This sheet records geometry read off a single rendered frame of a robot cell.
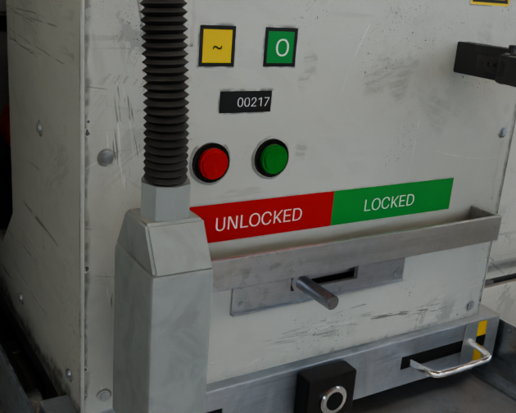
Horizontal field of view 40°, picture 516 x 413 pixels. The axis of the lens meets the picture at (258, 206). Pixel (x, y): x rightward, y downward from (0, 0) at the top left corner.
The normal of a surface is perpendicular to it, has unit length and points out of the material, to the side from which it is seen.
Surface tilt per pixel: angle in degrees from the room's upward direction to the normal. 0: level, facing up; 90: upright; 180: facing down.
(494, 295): 90
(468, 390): 0
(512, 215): 91
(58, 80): 90
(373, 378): 90
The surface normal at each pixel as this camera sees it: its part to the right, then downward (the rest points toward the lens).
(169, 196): 0.15, 0.32
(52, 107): -0.85, 0.10
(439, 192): 0.52, 0.30
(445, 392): 0.07, -0.95
